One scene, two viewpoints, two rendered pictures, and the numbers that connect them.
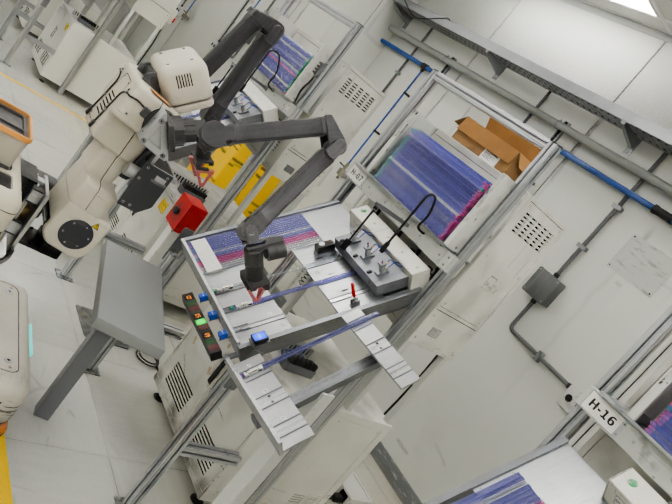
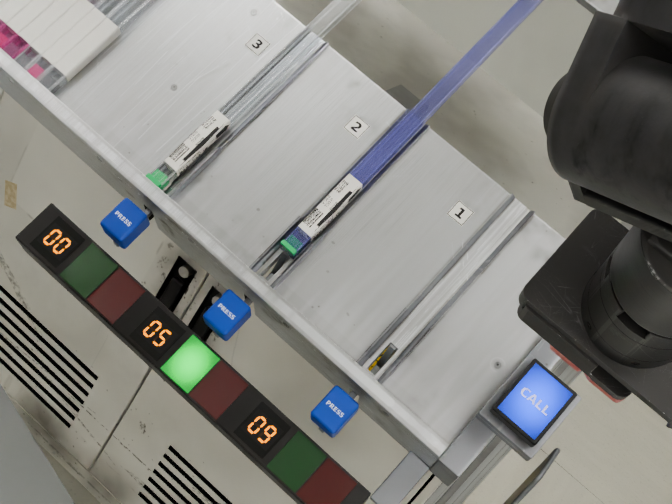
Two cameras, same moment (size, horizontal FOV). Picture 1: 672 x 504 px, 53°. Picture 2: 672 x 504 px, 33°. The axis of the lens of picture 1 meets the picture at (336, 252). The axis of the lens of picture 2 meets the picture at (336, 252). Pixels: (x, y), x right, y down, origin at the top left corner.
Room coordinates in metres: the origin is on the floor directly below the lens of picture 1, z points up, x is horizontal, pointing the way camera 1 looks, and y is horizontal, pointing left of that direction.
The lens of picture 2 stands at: (1.64, 0.55, 1.22)
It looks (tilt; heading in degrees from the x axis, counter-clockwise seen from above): 31 degrees down; 325
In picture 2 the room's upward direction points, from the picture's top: 34 degrees clockwise
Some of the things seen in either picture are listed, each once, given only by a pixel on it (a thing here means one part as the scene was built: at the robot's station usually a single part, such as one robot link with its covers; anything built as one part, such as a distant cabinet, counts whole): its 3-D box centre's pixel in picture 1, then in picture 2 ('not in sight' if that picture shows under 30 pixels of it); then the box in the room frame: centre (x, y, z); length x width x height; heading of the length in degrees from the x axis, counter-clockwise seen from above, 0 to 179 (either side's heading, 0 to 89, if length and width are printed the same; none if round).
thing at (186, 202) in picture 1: (147, 266); not in sight; (2.99, 0.64, 0.39); 0.24 x 0.24 x 0.78; 43
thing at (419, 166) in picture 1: (435, 185); not in sight; (2.65, -0.14, 1.52); 0.51 x 0.13 x 0.27; 43
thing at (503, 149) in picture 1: (504, 149); not in sight; (2.94, -0.28, 1.82); 0.68 x 0.30 x 0.20; 43
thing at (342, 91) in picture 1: (242, 153); not in sight; (3.86, 0.78, 0.95); 1.35 x 0.82 x 1.90; 133
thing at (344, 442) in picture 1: (265, 406); (288, 277); (2.78, -0.19, 0.31); 0.70 x 0.65 x 0.62; 43
